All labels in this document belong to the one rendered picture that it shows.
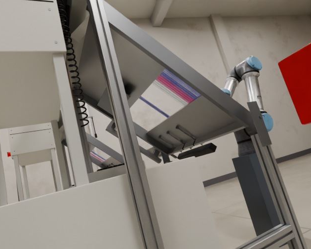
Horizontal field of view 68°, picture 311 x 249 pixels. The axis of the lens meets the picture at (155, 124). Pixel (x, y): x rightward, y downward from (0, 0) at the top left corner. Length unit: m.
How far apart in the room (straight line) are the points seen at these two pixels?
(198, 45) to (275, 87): 2.43
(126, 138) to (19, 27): 0.42
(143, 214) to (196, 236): 0.20
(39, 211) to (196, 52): 5.79
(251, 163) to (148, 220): 1.05
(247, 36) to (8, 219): 7.16
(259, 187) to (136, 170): 1.07
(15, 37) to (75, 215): 0.49
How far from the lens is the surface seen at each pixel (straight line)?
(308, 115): 0.61
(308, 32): 9.27
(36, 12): 0.82
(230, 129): 1.01
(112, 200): 0.65
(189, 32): 6.42
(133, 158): 0.63
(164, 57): 0.84
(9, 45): 0.75
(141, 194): 0.63
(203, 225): 0.76
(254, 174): 1.58
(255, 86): 1.66
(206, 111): 1.02
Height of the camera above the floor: 0.61
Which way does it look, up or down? 11 degrees up
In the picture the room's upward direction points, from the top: 15 degrees counter-clockwise
